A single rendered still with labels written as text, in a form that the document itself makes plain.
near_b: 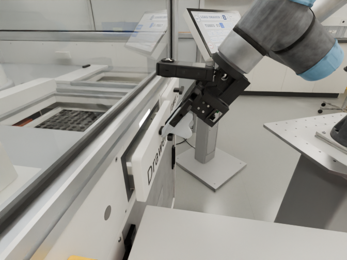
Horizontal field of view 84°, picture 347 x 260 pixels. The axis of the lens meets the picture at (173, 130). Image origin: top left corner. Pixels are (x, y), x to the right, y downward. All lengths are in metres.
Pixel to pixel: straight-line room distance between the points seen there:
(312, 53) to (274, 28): 0.09
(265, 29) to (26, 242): 0.39
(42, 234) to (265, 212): 1.44
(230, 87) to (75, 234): 0.33
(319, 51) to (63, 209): 0.43
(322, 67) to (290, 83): 3.34
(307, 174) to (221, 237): 0.56
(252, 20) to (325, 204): 0.72
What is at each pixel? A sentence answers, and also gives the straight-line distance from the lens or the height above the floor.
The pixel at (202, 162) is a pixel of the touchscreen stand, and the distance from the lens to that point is 1.74.
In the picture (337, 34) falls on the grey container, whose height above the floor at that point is 0.96.
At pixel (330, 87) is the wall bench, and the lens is 4.10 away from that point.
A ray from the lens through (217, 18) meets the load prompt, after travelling 1.41.
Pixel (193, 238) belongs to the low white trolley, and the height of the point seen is 0.76.
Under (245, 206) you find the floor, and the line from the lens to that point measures 1.54.
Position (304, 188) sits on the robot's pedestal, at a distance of 0.96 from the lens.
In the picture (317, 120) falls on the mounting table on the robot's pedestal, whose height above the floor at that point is 0.76.
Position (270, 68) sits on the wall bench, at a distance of 3.57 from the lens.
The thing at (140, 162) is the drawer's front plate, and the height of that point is 0.92.
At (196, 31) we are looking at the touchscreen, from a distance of 1.21.
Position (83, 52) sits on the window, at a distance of 0.28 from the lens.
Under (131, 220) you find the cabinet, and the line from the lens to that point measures 0.52.
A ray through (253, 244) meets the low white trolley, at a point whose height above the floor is 0.76.
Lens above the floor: 1.13
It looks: 29 degrees down
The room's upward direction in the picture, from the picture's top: straight up
